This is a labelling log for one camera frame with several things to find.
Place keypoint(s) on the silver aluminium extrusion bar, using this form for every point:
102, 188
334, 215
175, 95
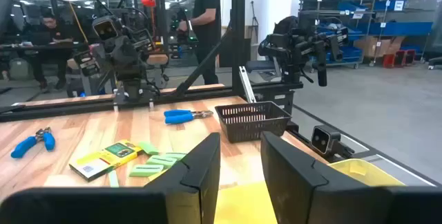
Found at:
247, 84

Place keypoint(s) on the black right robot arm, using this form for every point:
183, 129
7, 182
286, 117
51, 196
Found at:
132, 89

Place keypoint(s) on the black tripod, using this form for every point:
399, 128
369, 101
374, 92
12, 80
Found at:
254, 20

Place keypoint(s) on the translucent yellow plastic bin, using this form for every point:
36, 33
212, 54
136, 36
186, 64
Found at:
366, 175

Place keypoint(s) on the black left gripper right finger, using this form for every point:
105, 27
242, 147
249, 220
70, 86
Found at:
310, 200

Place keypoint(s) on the black diagonal frame brace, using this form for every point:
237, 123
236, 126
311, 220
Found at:
203, 65

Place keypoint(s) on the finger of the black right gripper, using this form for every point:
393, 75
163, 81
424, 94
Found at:
143, 41
86, 63

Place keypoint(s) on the black slotted plastic basket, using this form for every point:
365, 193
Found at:
255, 132

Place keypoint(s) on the background black robot arm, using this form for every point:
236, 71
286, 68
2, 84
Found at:
297, 47

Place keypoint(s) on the black vertical frame post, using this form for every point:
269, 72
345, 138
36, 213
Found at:
238, 27

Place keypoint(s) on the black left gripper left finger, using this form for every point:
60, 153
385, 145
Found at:
103, 206

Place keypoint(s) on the black table-level camera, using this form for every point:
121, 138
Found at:
324, 140

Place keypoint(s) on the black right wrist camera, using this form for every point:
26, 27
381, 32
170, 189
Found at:
104, 29

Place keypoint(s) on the person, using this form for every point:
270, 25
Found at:
52, 34
207, 16

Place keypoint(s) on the metal shelf rack blue bins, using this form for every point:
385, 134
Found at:
397, 28

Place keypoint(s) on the brown cardboard box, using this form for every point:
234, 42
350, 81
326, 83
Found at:
369, 46

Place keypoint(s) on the black table end rail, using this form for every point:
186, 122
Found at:
69, 110

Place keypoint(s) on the yellow green crayon box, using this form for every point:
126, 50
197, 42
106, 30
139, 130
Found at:
103, 160

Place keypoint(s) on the red plastic crate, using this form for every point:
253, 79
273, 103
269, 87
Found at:
389, 61
410, 56
400, 58

